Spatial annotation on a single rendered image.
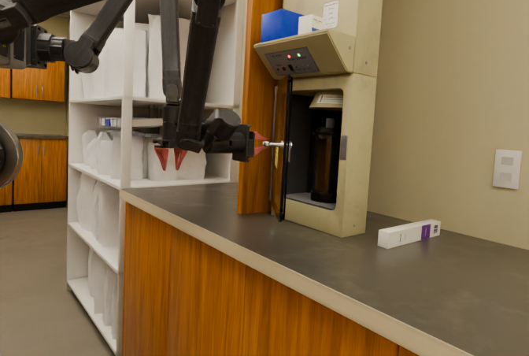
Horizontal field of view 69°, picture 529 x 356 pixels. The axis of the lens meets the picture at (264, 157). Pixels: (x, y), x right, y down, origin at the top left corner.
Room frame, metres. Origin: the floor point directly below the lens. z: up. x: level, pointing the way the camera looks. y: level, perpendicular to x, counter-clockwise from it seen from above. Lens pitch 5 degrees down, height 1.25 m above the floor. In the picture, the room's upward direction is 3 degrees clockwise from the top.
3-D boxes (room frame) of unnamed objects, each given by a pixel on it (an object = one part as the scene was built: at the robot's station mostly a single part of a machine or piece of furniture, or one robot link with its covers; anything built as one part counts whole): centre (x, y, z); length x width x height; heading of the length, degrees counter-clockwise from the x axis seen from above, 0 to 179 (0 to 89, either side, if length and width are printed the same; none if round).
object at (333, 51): (1.19, -0.09, 1.46); 0.32 x 0.11 x 0.10; 39
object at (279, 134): (1.18, -0.04, 1.19); 0.30 x 0.01 x 0.40; 4
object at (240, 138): (1.06, 0.09, 1.20); 0.07 x 0.07 x 0.10; 39
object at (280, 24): (1.25, -0.04, 1.56); 0.10 x 0.10 x 0.09; 39
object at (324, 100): (1.27, -0.22, 1.34); 0.18 x 0.18 x 0.05
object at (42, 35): (1.20, 0.67, 1.45); 0.09 x 0.08 x 0.12; 10
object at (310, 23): (1.16, -0.11, 1.54); 0.05 x 0.05 x 0.06; 45
